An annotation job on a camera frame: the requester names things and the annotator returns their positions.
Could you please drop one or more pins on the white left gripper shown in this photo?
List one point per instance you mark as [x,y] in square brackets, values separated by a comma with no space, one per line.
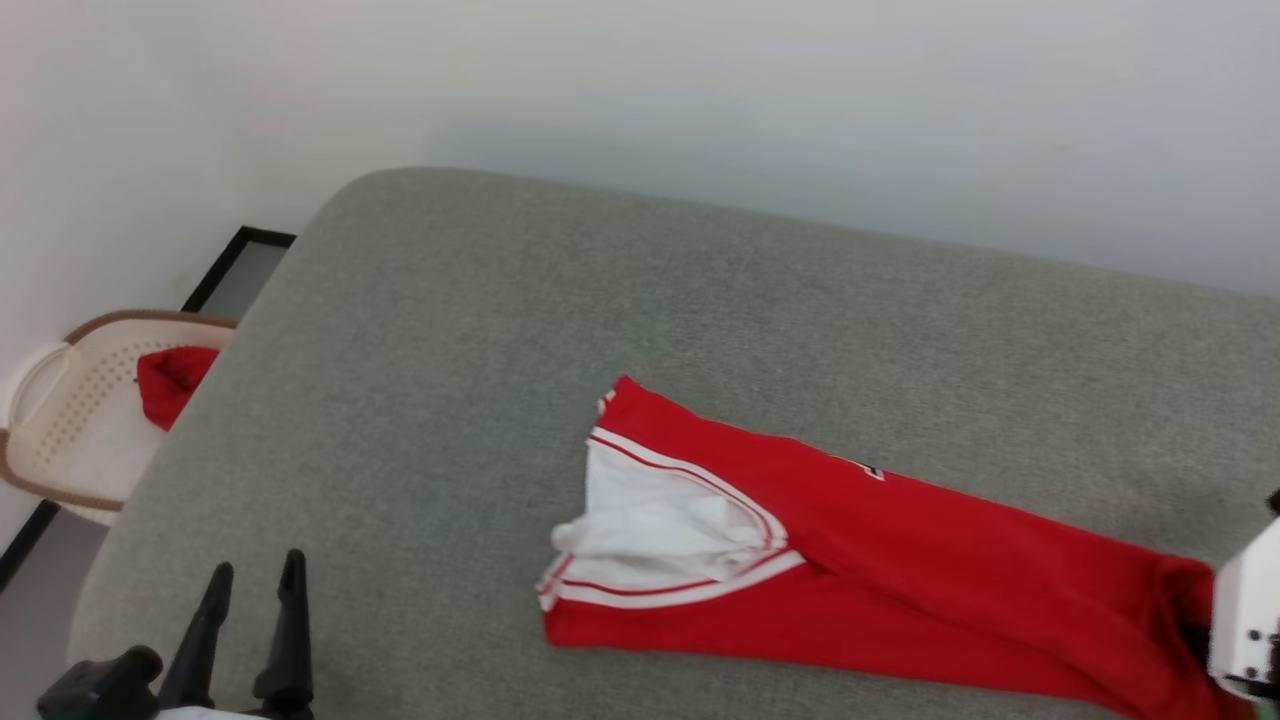
[205,714]

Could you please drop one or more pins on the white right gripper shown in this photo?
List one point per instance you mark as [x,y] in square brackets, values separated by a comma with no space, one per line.
[1250,620]

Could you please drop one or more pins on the red white basketball jersey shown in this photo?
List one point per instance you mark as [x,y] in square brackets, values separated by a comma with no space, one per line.
[950,560]

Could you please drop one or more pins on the beige plastic laundry basket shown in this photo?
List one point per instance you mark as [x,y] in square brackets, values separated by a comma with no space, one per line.
[80,430]

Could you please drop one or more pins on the red garment in basket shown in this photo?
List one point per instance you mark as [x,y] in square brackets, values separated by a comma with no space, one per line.
[170,380]

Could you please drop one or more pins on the black framed floor panel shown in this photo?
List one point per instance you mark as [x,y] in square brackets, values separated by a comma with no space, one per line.
[215,270]

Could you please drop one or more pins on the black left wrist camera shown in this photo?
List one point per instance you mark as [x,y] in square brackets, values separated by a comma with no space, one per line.
[100,688]

